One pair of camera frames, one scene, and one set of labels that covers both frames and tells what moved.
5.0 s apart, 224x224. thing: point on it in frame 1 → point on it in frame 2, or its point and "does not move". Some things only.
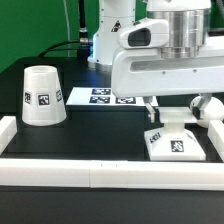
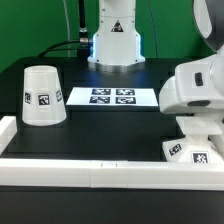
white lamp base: (173, 142) → (195, 147)
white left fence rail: (8, 130) does not move
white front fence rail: (113, 174) does not move
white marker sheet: (99, 96) does not move
